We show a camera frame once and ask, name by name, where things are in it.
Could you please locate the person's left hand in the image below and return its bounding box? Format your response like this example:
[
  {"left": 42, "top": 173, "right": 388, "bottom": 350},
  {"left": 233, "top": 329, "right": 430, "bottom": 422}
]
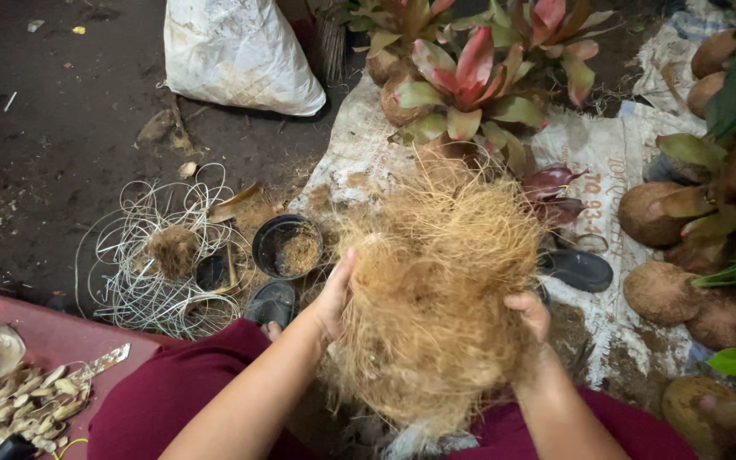
[{"left": 309, "top": 248, "right": 357, "bottom": 343}]

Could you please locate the person's right hand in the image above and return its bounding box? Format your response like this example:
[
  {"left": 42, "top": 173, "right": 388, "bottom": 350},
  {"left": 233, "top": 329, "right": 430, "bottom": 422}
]
[{"left": 504, "top": 292, "right": 552, "bottom": 350}]

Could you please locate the tan coconut fibre bundle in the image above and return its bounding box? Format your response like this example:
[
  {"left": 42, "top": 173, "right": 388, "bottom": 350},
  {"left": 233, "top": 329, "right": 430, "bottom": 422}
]
[{"left": 316, "top": 150, "right": 553, "bottom": 443}]

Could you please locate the black rubber sandal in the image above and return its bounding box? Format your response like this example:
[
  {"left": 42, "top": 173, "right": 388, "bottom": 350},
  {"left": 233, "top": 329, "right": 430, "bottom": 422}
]
[
  {"left": 537, "top": 247, "right": 615, "bottom": 294},
  {"left": 243, "top": 280, "right": 297, "bottom": 328}
]

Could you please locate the black plastic pot with fibre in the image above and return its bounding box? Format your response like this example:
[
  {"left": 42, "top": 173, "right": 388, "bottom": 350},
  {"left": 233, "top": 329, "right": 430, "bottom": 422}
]
[{"left": 251, "top": 213, "right": 325, "bottom": 281}]

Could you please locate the small black plastic pot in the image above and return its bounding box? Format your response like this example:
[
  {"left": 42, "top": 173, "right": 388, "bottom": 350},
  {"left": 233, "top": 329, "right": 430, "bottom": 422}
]
[{"left": 193, "top": 253, "right": 235, "bottom": 292}]

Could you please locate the dark maroon leaf plant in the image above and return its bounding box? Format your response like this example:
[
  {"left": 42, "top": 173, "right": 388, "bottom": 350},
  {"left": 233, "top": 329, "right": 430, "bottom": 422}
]
[{"left": 520, "top": 163, "right": 591, "bottom": 230}]

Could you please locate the green leaf plant husk ball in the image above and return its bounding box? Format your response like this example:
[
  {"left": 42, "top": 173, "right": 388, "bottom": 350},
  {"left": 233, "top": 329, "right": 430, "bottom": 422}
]
[{"left": 622, "top": 214, "right": 736, "bottom": 328}]

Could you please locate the dry brown leaf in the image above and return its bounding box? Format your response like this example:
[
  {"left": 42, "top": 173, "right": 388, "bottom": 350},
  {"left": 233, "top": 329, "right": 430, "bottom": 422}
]
[{"left": 207, "top": 181, "right": 265, "bottom": 225}]

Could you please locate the orange green plant husk ball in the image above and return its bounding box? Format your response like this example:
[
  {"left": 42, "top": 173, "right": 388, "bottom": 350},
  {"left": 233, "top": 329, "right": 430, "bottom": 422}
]
[{"left": 617, "top": 96, "right": 736, "bottom": 250}]

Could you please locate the white plastic bag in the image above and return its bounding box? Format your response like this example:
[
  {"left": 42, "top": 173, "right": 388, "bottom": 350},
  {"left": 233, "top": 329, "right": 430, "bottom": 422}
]
[{"left": 383, "top": 424, "right": 481, "bottom": 460}]

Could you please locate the small brown fibre clump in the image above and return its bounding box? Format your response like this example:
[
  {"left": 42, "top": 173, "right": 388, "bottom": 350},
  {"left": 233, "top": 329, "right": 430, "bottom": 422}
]
[{"left": 147, "top": 224, "right": 201, "bottom": 281}]

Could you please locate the printed white sack mat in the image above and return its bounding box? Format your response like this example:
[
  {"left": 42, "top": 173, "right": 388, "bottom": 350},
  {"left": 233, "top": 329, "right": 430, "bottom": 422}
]
[{"left": 288, "top": 70, "right": 715, "bottom": 392}]

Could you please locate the person's maroon skirt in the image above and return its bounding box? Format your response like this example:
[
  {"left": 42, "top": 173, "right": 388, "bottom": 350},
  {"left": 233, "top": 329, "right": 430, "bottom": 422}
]
[{"left": 87, "top": 317, "right": 699, "bottom": 460}]

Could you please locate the brown coconut husk ball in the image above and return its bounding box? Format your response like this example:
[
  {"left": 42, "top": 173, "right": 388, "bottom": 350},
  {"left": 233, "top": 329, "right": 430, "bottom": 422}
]
[
  {"left": 685, "top": 295, "right": 736, "bottom": 351},
  {"left": 687, "top": 71, "right": 727, "bottom": 120},
  {"left": 690, "top": 29, "right": 736, "bottom": 81}
]

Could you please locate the silver foil wrapper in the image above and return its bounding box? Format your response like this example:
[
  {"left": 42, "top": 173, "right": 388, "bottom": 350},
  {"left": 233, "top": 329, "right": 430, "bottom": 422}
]
[{"left": 66, "top": 342, "right": 132, "bottom": 385}]

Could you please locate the red green bromeliad husk ball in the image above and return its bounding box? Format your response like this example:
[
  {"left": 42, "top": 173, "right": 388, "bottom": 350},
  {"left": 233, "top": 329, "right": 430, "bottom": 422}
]
[
  {"left": 379, "top": 26, "right": 551, "bottom": 149},
  {"left": 346, "top": 0, "right": 458, "bottom": 88}
]

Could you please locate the dry husk piece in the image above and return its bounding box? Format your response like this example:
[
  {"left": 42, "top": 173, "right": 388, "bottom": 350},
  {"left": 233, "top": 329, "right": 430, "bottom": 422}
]
[{"left": 137, "top": 108, "right": 175, "bottom": 143}]

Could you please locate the stick broom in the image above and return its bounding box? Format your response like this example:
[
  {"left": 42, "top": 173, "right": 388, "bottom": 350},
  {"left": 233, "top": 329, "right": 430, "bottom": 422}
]
[{"left": 312, "top": 0, "right": 348, "bottom": 84}]

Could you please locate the white woven sack bag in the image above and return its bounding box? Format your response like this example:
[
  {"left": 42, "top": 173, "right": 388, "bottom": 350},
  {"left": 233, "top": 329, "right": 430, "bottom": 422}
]
[{"left": 163, "top": 0, "right": 328, "bottom": 118}]

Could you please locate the pink covered bench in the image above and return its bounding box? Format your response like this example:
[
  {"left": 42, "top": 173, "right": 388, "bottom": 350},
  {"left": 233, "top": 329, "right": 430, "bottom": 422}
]
[{"left": 0, "top": 290, "right": 185, "bottom": 460}]

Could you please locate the red green bromeliad plant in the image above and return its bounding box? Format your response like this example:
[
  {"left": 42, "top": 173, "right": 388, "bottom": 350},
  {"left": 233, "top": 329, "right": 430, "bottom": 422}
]
[{"left": 451, "top": 0, "right": 618, "bottom": 108}]

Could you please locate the dirty white sack cloth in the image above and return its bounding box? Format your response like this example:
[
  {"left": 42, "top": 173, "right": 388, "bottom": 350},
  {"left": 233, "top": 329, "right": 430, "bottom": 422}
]
[{"left": 632, "top": 0, "right": 736, "bottom": 117}]

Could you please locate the pile of peanut shells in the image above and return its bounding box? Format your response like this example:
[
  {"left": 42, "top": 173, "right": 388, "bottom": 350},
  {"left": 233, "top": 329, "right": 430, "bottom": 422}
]
[{"left": 0, "top": 363, "right": 92, "bottom": 459}]

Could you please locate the tangle of white wire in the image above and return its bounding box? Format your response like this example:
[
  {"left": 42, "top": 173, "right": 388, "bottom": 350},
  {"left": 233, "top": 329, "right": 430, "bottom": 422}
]
[{"left": 74, "top": 162, "right": 258, "bottom": 341}]

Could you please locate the yellow cable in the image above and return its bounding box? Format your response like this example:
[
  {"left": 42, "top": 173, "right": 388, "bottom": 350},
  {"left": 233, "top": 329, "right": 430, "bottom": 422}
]
[{"left": 54, "top": 437, "right": 89, "bottom": 460}]

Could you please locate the black handle tool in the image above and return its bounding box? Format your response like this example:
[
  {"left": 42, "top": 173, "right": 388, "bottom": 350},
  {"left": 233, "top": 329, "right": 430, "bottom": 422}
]
[{"left": 0, "top": 434, "right": 38, "bottom": 460}]

